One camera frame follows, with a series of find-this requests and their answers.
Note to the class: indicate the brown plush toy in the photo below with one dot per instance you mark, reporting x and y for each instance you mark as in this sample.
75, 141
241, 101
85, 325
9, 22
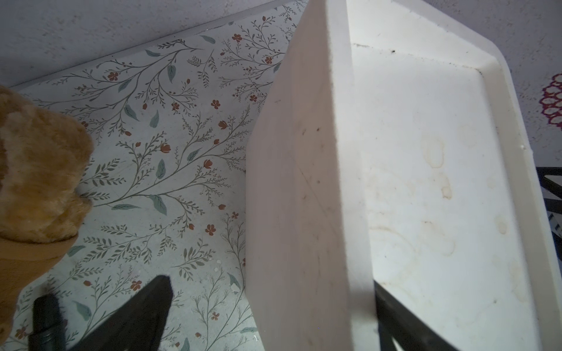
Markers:
43, 157

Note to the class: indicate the white three-drawer cabinet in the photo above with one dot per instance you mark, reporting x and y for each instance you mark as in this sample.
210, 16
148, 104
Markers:
391, 151

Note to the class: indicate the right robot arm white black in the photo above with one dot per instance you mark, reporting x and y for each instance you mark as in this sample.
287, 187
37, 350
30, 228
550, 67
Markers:
553, 205

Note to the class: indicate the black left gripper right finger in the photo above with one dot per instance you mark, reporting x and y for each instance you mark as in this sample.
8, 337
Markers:
398, 324

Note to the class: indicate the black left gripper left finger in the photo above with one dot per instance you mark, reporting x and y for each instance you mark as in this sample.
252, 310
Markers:
137, 325

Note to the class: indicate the floral table mat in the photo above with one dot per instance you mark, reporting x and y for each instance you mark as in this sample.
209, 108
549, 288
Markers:
170, 123

